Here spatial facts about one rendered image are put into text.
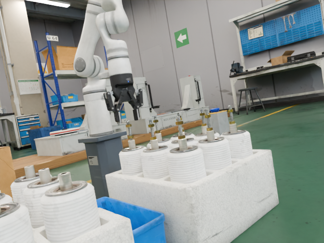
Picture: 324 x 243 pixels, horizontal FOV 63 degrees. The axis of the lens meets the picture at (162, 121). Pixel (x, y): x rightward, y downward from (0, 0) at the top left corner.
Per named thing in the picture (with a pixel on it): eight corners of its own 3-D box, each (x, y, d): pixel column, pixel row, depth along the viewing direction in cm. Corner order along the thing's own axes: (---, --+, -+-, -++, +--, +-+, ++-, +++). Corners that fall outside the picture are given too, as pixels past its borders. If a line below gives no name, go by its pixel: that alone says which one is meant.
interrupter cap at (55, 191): (39, 195, 50) (38, 191, 49) (77, 182, 54) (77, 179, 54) (53, 201, 44) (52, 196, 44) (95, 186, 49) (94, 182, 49)
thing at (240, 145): (232, 195, 81) (223, 137, 80) (223, 185, 91) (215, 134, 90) (263, 189, 82) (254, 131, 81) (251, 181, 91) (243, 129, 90)
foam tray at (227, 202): (114, 226, 90) (104, 174, 89) (191, 189, 115) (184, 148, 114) (202, 265, 60) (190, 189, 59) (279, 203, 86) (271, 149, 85)
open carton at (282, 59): (277, 67, 514) (275, 55, 512) (296, 62, 481) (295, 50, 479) (267, 68, 497) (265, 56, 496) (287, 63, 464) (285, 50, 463)
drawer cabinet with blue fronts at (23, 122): (12, 150, 571) (6, 118, 568) (34, 145, 606) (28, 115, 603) (22, 149, 532) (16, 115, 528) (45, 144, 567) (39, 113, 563)
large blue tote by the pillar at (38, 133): (30, 150, 492) (26, 130, 490) (50, 145, 524) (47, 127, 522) (44, 149, 461) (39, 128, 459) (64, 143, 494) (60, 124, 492)
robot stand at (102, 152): (90, 210, 110) (76, 139, 108) (117, 197, 121) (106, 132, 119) (111, 215, 100) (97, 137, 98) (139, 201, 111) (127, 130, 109)
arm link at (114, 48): (99, 60, 84) (126, 56, 83) (90, 11, 83) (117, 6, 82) (106, 63, 90) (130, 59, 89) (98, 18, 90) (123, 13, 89)
